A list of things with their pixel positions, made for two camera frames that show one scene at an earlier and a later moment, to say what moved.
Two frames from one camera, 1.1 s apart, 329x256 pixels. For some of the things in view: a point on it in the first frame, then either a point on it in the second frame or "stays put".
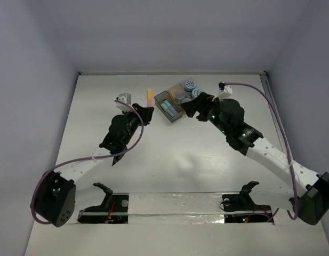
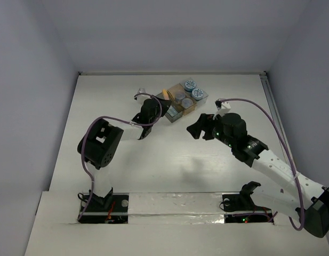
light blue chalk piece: x=170 y=109 stays put
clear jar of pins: x=186 y=100 stays put
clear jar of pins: x=180 y=95 stays put
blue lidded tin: x=195 y=92 stays put
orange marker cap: x=150 y=93 → x=166 y=97
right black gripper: x=201 y=104 → x=205 y=122
